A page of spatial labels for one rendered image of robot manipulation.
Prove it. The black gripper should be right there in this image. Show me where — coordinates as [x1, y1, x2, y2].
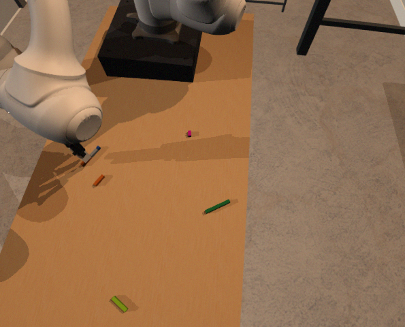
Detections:
[65, 143, 91, 163]

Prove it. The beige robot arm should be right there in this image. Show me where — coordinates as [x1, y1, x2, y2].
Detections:
[0, 0, 246, 144]

